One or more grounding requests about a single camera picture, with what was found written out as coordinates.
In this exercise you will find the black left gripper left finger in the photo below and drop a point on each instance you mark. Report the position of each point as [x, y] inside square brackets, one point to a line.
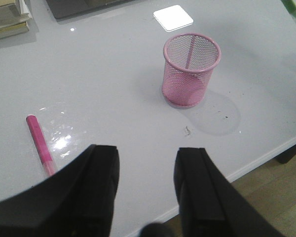
[77, 201]

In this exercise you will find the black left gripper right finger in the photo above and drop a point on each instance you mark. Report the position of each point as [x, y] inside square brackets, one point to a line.
[209, 206]

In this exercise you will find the pink highlighter pen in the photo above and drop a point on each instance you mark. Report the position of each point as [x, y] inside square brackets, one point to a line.
[41, 145]

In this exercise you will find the green highlighter pen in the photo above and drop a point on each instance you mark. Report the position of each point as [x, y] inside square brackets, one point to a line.
[290, 6]

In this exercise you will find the pink mesh pen holder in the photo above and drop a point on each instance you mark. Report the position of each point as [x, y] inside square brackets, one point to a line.
[190, 59]

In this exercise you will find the bottom pale book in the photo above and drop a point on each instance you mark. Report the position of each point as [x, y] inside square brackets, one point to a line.
[14, 30]

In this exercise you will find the grey laptop computer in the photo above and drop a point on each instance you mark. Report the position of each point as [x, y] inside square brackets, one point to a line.
[62, 9]

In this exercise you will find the middle white book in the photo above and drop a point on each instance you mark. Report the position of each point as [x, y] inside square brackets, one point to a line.
[15, 21]

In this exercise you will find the top yellow book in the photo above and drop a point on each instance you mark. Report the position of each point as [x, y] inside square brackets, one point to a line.
[15, 10]

